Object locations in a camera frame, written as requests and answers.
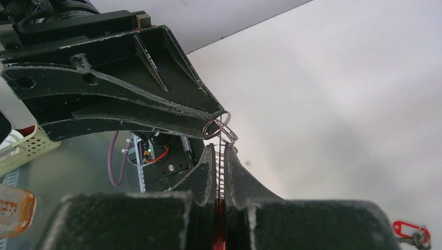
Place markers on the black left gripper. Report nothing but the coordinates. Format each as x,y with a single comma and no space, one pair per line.
145,67

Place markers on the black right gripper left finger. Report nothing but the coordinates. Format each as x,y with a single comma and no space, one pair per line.
179,218

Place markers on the orange labelled bottle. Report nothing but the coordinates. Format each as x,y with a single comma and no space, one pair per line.
17,210

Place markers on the beige perforated basket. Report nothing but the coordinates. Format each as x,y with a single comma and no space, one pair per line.
17,149

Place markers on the white slotted cable duct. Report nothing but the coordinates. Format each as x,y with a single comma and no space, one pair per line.
135,157

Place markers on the key with red tag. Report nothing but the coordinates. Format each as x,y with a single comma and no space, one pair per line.
412,234

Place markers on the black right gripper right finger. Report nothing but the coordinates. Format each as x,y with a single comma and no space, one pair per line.
257,218

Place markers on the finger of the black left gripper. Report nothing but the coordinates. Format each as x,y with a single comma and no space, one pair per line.
67,116

